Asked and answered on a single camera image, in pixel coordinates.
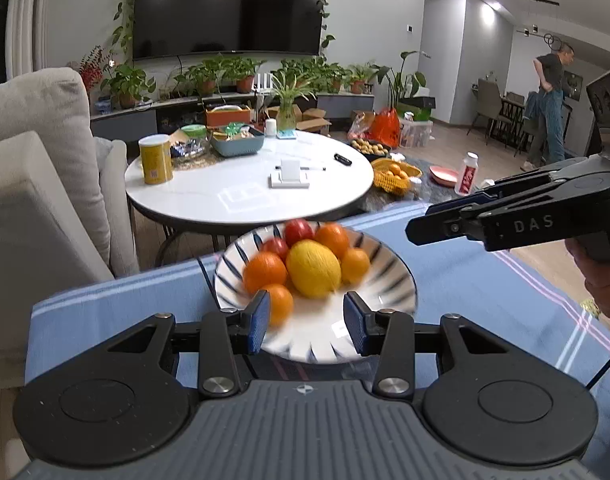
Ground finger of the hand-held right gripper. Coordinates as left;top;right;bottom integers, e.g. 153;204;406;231
405;169;610;247
426;156;594;216

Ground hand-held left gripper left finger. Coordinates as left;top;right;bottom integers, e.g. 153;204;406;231
105;290;272;400

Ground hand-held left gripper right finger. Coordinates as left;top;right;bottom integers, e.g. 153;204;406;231
343;291;510;401

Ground white bowl with black stripes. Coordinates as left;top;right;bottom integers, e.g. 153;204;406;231
213;220;418;365

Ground small orange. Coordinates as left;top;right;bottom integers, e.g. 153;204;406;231
341;248;371;285

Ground yellow lemon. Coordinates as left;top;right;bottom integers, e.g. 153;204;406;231
286;240;343;299

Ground red tomato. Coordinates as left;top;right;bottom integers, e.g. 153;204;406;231
260;237;290;262

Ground red apple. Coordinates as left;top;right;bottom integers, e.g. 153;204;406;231
284;219;316;246

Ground person's right hand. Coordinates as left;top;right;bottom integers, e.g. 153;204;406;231
565;237;610;323

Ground grey marble side table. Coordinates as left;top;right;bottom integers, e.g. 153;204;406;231
364;157;492;213

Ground white bottle with red label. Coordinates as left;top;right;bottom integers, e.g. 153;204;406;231
454;151;480;197

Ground pink plate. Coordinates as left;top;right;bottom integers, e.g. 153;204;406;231
429;164;460;187

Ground yellow basket of oranges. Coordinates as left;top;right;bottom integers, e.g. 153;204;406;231
371;157;424;197

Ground clear plastic box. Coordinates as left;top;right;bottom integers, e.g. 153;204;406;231
399;119;434;149

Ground grey dining chair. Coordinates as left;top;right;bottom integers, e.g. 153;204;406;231
467;79;506;136

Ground green box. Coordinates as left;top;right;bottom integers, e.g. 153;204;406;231
397;97;436;122

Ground bowl of potatoes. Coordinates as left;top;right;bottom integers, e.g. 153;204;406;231
350;137;392;161

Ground orange plastic bag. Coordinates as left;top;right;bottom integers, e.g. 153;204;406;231
370;107;402;149

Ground round white table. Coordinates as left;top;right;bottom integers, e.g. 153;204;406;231
124;130;376;267

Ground large-leaf green plant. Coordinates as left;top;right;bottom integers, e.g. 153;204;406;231
375;50;429;111

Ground blue striped tablecloth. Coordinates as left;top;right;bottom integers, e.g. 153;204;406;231
25;202;610;480

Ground white napkin holder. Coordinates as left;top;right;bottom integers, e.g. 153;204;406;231
269;157;310;190

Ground potted green plant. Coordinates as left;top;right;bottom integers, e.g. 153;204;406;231
347;62;382;95
280;57;349;93
182;57;227;97
102;62;157;110
220;55;267;94

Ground cardboard box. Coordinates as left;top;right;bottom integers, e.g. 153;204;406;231
267;105;332;136

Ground blue basket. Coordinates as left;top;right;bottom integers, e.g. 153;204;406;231
208;127;266;157

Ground pile of snack packets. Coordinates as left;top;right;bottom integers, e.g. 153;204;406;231
170;137;211;161

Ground yellow can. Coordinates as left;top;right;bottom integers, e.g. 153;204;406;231
138;134;175;185

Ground plant in glass vase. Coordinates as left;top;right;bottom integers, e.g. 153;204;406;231
267;67;319;134

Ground orange box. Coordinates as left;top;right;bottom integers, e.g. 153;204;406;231
205;105;251;129

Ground hanging green vine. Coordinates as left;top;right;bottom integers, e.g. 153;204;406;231
316;0;337;61
110;0;154;61

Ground grey television cabinet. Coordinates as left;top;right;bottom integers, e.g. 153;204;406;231
90;91;377;147

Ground beige recliner sofa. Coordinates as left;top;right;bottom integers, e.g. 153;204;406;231
0;66;142;357

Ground red berry plant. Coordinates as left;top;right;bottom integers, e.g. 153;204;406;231
78;45;114;115

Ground black television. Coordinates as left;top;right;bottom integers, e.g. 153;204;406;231
132;0;331;61

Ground beige curtain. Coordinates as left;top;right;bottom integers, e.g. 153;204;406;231
6;0;52;80

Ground black cable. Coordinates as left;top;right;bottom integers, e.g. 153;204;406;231
586;339;610;392

